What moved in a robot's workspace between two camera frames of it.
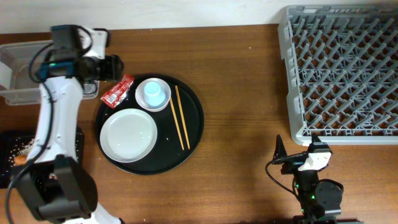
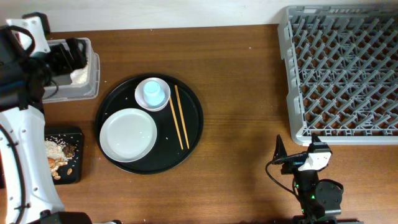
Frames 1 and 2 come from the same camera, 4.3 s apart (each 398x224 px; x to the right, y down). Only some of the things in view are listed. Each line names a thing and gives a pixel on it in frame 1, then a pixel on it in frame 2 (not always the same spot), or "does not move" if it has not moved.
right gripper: (292, 165) does not move
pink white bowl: (152, 94) does not move
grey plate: (127, 135) does not move
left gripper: (111, 68) → (66, 63)
